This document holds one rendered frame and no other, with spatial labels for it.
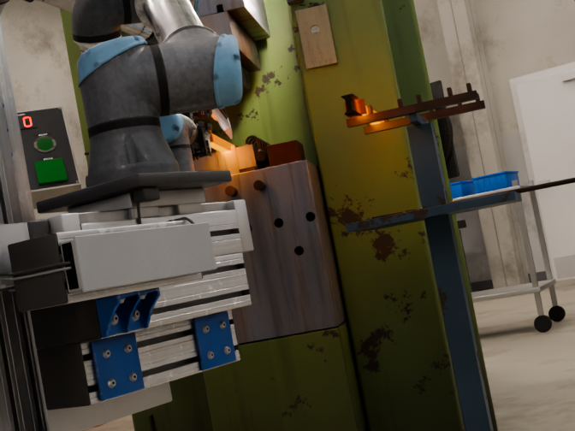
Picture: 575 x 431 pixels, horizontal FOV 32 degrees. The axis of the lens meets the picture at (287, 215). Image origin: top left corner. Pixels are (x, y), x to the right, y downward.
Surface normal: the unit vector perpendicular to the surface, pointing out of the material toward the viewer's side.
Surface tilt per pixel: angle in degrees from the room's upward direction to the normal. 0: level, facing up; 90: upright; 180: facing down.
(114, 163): 73
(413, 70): 90
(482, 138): 90
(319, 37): 90
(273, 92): 90
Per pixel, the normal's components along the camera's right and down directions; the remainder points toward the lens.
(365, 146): -0.15, -0.03
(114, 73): 0.11, -0.07
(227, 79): 0.31, 0.39
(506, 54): -0.55, 0.06
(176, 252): 0.81, -0.18
